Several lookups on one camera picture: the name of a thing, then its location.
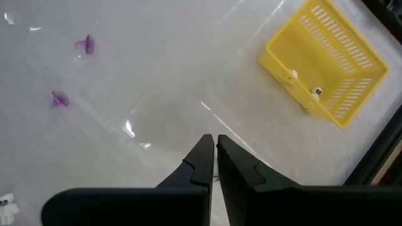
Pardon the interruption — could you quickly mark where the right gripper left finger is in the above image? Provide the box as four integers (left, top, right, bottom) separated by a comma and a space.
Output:
155, 134, 215, 190

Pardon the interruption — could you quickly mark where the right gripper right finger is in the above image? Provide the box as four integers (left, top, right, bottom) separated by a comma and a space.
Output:
216, 134, 301, 226

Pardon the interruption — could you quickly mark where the small purple witch hat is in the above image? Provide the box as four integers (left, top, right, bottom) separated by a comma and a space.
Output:
51, 90, 70, 109
74, 34, 95, 56

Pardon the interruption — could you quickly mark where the yellow plastic basket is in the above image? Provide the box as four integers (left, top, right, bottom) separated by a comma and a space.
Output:
258, 0, 390, 129

